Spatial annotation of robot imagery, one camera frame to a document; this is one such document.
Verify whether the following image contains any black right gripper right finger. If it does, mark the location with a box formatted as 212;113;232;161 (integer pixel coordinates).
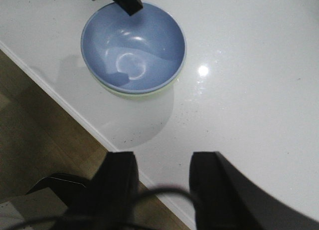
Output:
189;152;319;230

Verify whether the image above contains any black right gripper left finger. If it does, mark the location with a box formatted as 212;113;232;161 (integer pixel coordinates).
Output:
63;152;138;230

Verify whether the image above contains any blue bowl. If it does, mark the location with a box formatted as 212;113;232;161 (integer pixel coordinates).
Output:
80;1;187;94

